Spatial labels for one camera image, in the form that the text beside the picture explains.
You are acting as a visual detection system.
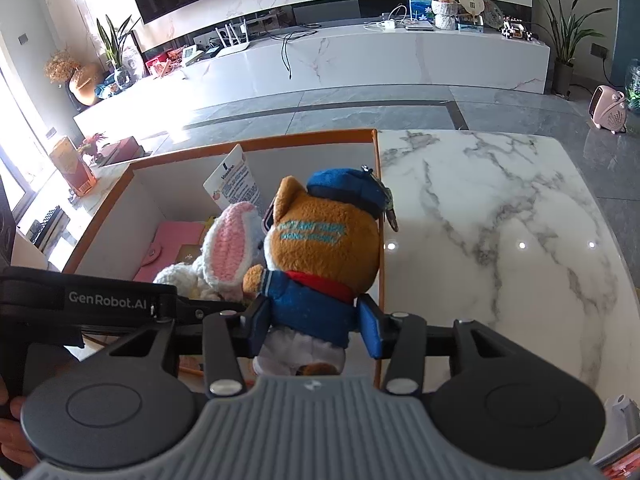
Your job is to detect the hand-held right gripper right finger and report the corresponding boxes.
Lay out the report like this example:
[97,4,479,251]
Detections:
[357,295,532,395]

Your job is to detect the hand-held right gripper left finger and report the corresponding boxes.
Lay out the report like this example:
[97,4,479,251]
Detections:
[99,296,274,397]

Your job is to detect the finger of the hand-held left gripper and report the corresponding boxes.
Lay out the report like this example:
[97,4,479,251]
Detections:
[177,295,252,324]

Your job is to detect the pink snap card wallet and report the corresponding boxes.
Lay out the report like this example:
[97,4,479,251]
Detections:
[132,221,214,285]

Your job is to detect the pink white crochet bunny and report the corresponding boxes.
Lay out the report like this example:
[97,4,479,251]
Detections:
[152,201,267,304]

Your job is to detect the brown bear plush blue cap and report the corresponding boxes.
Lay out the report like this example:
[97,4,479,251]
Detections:
[242,164,401,377]

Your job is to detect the large orange cardboard box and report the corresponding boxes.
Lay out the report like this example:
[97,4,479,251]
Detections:
[60,128,389,384]

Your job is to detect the white printed tube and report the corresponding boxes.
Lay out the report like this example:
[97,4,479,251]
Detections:
[202,143,266,212]

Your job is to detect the person's left hand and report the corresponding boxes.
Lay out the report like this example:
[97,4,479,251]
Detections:
[0,374,40,472]

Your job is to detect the small brown cardboard box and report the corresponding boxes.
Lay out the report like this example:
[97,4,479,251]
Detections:
[180,242,207,265]

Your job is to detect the orange gift box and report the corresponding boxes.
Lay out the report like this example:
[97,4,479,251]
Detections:
[48,136,97,197]

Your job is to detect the brown tissue box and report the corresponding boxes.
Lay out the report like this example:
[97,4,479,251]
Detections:
[99,137,147,167]

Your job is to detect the red artificial flower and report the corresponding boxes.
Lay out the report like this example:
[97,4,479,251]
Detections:
[79,132,109,162]

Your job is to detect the orange vase dried flowers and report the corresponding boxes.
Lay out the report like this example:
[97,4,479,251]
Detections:
[44,49,104,107]

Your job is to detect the potted plant glass vase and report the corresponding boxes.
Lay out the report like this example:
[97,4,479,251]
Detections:
[95,14,144,87]

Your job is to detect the white wifi router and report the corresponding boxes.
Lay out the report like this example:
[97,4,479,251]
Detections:
[214,18,252,59]

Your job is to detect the white marble tv cabinet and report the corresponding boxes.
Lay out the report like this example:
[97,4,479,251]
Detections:
[72,22,551,137]

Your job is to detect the tall potted plant grey pot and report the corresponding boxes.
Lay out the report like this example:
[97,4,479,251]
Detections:
[522,0,614,99]

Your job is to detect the pink space heater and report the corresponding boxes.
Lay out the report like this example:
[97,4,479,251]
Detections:
[587,85,629,135]

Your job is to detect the white woven basket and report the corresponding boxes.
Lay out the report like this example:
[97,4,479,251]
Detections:
[430,0,461,31]

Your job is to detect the black white cow toy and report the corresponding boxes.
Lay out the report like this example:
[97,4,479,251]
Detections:
[501,17,537,42]

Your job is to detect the glass decorative plate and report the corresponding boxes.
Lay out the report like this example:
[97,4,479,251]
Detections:
[482,0,506,29]

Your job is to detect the blue water jug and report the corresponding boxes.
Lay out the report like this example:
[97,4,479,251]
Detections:
[623,57,640,112]

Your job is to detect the black cable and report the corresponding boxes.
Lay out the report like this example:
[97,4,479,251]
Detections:
[266,27,322,81]

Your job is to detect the white charger with cable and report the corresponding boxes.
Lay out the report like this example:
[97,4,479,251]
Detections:
[365,5,408,32]

